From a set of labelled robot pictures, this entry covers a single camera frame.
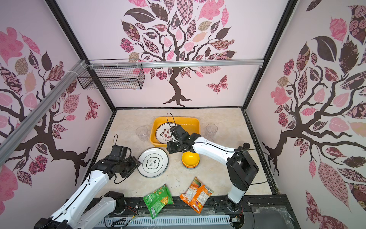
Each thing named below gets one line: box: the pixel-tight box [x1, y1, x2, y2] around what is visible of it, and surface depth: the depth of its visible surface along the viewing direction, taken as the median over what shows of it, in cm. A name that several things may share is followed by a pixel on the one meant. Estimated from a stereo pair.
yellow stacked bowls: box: [181, 151, 201, 169], surface depth 88 cm
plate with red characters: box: [155, 122, 178, 145], surface depth 106 cm
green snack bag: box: [142, 183, 175, 219], surface depth 74 cm
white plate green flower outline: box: [137, 146, 170, 179], surface depth 89 cm
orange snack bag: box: [179, 176, 214, 215], surface depth 76 cm
